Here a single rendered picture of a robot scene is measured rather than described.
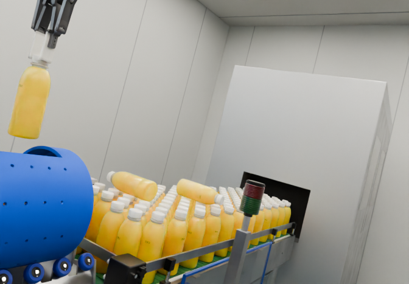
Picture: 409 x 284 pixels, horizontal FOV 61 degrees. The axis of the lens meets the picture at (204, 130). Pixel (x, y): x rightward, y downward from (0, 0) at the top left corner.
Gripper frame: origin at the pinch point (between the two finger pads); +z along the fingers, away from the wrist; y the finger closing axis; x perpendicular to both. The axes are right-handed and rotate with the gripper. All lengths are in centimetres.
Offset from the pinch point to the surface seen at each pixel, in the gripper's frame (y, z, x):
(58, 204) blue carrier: 19.1, 33.6, 1.0
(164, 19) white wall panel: -241, -137, 304
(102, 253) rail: 14, 50, 24
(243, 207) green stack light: 40, 30, 52
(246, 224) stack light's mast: 42, 35, 55
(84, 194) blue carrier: 18.3, 31.7, 8.3
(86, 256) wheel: 15, 49, 17
